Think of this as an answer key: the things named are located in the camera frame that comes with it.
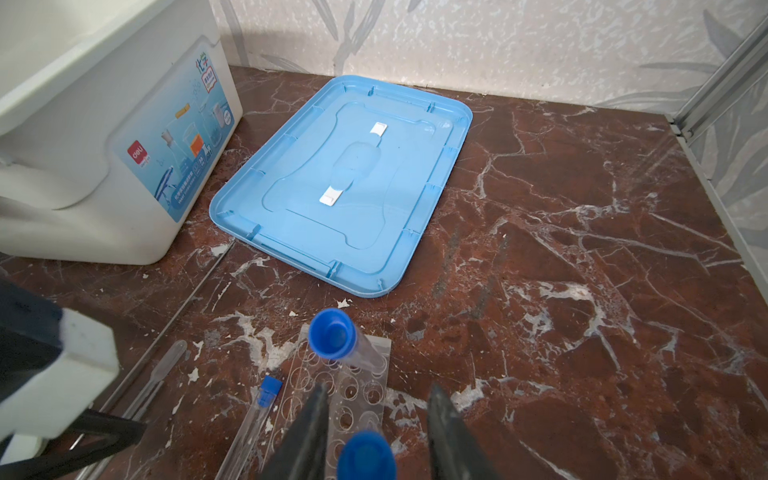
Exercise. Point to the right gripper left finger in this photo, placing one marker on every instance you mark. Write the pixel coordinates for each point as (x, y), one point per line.
(302, 452)

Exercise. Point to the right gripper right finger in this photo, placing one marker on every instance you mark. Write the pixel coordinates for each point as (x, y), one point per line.
(453, 450)

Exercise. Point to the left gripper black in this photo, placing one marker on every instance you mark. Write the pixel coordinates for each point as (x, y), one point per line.
(92, 437)

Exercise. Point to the test tube blue cap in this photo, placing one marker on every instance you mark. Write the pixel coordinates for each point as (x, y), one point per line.
(333, 336)
(241, 451)
(367, 455)

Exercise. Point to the clear plastic test tube rack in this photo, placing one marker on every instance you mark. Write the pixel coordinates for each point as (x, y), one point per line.
(356, 400)

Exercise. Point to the white plastic storage bin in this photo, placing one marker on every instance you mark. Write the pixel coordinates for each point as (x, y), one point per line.
(113, 116)

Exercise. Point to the glass stirring rod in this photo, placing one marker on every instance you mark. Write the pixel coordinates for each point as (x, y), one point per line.
(126, 382)

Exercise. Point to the blue plastic bin lid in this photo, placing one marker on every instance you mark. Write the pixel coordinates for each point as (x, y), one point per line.
(345, 189)

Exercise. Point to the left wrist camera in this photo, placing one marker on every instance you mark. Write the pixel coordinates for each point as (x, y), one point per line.
(55, 362)

